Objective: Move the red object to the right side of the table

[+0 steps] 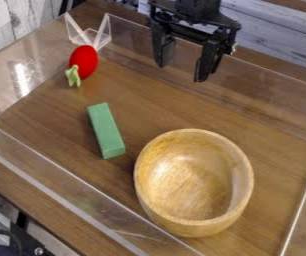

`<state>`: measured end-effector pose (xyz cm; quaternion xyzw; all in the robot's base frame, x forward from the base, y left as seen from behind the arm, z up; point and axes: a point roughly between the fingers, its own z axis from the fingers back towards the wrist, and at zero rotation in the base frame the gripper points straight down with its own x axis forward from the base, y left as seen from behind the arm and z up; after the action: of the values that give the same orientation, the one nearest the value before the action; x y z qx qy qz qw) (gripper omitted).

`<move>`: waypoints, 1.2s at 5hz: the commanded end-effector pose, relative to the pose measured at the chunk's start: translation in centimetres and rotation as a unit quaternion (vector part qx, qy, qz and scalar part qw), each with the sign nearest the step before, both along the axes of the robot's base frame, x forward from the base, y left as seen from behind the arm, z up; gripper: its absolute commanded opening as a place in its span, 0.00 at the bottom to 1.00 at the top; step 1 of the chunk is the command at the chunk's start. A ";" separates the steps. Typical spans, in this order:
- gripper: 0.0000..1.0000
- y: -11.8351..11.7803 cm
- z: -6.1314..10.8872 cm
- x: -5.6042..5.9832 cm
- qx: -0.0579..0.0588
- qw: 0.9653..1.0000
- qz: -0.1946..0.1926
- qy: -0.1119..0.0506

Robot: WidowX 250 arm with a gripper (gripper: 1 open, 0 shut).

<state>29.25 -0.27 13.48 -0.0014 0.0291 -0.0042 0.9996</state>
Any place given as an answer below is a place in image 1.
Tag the red plush radish toy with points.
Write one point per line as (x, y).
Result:
(83, 64)

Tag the wooden bowl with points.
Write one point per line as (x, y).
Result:
(194, 182)

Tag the clear acrylic corner bracket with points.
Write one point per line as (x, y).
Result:
(96, 38)

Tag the black clamp under table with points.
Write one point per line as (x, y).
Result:
(18, 243)

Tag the clear acrylic tray wall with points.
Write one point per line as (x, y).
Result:
(79, 194)

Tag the green rectangular block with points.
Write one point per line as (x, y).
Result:
(110, 139)

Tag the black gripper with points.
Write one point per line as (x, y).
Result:
(195, 20)

